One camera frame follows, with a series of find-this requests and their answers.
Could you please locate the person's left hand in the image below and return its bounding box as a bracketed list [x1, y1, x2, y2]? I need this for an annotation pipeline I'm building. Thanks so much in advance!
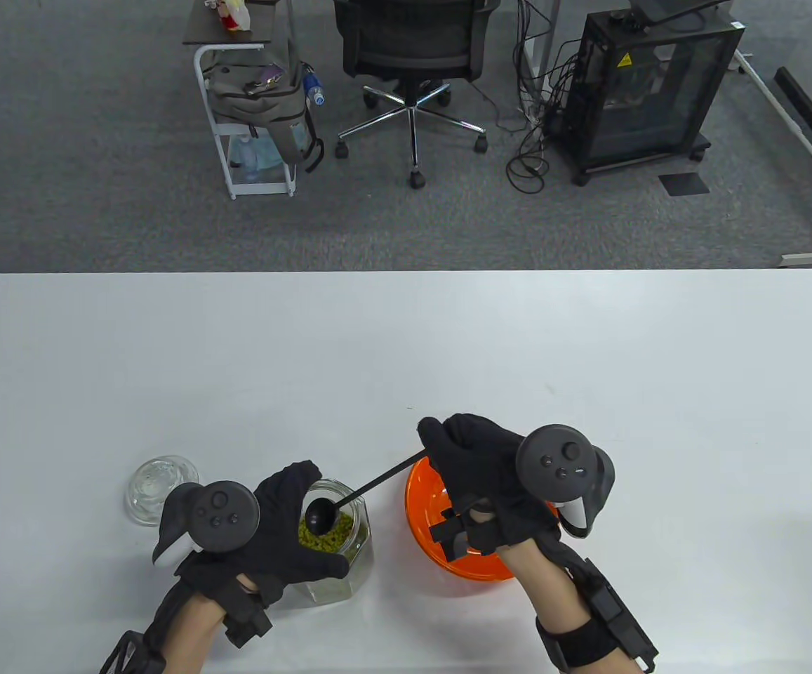
[174, 461, 350, 608]

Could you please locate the person's right hand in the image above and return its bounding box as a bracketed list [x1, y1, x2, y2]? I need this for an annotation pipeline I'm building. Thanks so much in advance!
[418, 413, 562, 555]

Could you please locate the black measuring scoop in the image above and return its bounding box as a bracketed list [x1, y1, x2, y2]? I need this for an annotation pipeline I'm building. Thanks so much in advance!
[305, 455, 429, 532]

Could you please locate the large green mung beans heap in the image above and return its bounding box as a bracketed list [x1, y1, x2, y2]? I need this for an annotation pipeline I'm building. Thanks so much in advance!
[298, 511, 364, 562]

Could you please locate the clear glass jar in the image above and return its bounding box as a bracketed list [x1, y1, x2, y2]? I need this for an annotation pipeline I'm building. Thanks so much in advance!
[286, 479, 375, 604]

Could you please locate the orange plastic bowl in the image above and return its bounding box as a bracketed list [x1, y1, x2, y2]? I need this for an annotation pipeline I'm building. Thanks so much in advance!
[406, 456, 561, 582]

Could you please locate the clear glass jar lid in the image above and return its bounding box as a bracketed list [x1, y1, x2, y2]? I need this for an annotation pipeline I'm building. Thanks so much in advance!
[124, 455, 201, 527]

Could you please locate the person's right forearm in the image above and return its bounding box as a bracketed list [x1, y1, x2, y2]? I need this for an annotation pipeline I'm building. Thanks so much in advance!
[497, 537, 589, 674]

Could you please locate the person's left forearm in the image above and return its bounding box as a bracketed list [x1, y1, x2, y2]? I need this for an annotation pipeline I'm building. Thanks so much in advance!
[160, 590, 231, 674]

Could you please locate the dark grey left hand controller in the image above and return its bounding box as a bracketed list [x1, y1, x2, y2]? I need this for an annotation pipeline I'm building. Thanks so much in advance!
[152, 480, 261, 568]

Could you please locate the dark grey hand controller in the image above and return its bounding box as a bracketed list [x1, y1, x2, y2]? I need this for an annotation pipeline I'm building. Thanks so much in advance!
[152, 480, 261, 568]
[515, 425, 617, 540]

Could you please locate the dark grey right hand controller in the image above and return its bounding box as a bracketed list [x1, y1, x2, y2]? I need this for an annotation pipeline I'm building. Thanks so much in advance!
[515, 425, 617, 540]

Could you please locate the black floor plate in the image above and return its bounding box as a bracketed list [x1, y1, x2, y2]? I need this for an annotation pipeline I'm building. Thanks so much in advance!
[658, 173, 711, 197]

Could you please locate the pale blue plastic bag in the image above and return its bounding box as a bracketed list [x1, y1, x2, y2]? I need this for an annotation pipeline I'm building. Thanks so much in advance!
[227, 132, 287, 185]

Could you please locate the black glass-walled cabinet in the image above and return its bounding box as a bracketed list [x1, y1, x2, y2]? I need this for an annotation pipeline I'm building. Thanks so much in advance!
[559, 8, 747, 187]

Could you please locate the grey backpack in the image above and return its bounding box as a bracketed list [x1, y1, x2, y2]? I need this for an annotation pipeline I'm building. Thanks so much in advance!
[202, 42, 326, 175]

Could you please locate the black office chair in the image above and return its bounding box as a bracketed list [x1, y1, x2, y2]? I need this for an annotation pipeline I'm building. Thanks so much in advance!
[332, 0, 501, 190]

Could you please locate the shiny colourful packet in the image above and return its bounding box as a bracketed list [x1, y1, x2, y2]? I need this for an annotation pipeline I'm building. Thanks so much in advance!
[244, 65, 287, 95]

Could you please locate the red and yellow snack bag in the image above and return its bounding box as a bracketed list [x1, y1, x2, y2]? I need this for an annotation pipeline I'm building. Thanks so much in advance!
[204, 0, 252, 33]

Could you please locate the white cart with dark top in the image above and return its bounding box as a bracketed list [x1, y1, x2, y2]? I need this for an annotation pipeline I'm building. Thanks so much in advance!
[182, 0, 301, 201]

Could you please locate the black left wrist strap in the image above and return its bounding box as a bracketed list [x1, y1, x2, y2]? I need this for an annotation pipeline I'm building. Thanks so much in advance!
[100, 630, 166, 674]

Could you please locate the black wrist strap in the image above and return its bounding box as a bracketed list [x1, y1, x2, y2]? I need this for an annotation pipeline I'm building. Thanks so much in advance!
[100, 630, 166, 674]
[535, 558, 659, 674]

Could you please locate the black right wrist strap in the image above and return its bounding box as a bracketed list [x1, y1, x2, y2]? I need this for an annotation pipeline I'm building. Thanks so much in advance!
[535, 558, 659, 674]

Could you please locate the black cable bundle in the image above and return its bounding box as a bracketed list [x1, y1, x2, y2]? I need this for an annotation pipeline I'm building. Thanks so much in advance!
[493, 0, 589, 196]

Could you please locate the white post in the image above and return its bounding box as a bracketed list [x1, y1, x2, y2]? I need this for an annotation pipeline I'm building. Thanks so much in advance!
[518, 0, 562, 81]

